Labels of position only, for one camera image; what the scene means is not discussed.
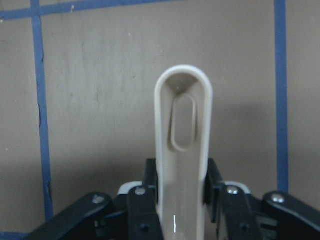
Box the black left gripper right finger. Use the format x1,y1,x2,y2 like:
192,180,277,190
204,158,320,240

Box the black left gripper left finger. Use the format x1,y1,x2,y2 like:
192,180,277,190
25,158,164,240

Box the beige plastic dustpan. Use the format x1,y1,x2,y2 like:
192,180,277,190
154,64,213,240

